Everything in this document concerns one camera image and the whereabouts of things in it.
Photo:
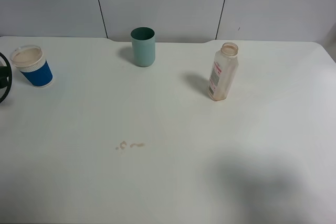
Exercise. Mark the teal plastic cup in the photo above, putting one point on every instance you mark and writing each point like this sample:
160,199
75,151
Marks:
143,46

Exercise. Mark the blue sleeved paper cup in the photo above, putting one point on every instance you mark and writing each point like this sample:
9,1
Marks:
32,63

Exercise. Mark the clear plastic drink bottle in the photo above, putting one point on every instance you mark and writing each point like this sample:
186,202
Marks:
223,71

